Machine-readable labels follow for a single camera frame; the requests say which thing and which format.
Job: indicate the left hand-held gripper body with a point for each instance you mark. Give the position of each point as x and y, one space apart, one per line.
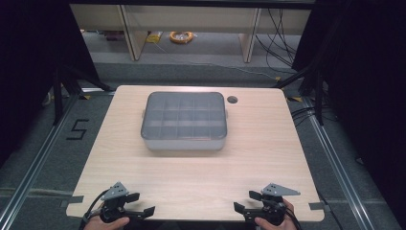
113 204

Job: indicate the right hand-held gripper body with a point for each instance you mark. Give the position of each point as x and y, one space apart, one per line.
273 204

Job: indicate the grey compartment storage box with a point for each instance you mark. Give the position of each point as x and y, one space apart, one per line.
184 119

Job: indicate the person's right hand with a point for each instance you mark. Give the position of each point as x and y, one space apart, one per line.
271 225

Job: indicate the person's left hand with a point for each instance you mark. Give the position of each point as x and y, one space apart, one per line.
105 224

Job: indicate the grey tape strip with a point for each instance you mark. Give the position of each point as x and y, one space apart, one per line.
74 200
317 206

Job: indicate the yellow black hazard tape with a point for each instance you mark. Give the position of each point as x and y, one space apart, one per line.
84 96

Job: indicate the black metal stand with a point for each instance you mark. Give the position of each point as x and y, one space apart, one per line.
59 96
314 86

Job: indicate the black curtain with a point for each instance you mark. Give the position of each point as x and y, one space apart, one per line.
360 89
35 64

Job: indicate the yellow packet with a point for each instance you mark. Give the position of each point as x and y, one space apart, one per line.
154 37

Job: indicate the dark purple object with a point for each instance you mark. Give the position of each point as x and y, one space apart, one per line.
115 35

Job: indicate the aluminium floor rail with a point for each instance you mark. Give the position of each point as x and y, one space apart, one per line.
338 166
35 159

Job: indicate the light wooden desk frame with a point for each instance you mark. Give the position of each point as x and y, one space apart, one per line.
191 20

